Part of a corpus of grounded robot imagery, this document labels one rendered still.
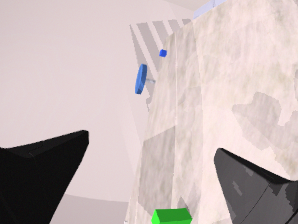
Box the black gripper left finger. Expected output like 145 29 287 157
0 131 89 224

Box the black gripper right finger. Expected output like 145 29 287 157
213 148 298 224

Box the green block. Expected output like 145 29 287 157
172 208 193 224
152 209 177 224

